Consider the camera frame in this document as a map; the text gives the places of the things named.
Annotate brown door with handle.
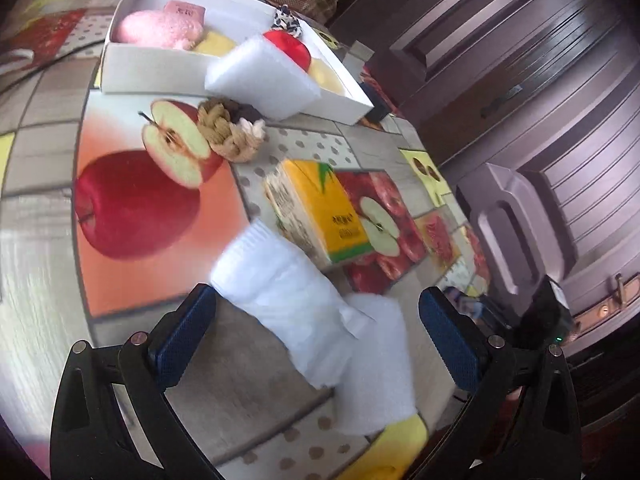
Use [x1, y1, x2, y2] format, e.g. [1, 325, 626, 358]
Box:
[325, 0, 640, 321]

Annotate braided rope knot toy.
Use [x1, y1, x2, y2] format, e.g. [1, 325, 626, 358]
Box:
[196, 97, 267, 163]

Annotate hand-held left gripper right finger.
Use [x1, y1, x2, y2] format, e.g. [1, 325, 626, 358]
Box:
[417, 286, 583, 480]

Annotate white foam pad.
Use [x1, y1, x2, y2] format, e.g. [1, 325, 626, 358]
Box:
[335, 295, 418, 436]

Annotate black power cube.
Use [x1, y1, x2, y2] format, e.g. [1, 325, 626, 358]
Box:
[361, 82, 398, 123]

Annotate pink square sponge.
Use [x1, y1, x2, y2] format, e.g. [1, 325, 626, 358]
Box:
[162, 0, 208, 26]

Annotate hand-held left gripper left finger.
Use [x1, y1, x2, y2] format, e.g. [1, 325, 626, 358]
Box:
[49, 282, 226, 480]

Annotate black cable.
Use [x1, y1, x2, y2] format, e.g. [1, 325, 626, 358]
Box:
[0, 40, 108, 96]

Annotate white cardboard box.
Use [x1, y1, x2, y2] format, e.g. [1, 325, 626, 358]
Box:
[100, 0, 376, 126]

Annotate brown raised panel door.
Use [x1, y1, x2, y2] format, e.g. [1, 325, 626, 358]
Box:
[452, 162, 581, 311]

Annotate white foam block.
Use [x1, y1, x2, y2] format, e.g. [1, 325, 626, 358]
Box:
[204, 32, 321, 122]

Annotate pink plush toy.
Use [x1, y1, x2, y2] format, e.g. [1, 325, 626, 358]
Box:
[111, 9, 206, 51]

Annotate red plush apple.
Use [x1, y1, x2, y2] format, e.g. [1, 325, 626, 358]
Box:
[262, 30, 312, 70]

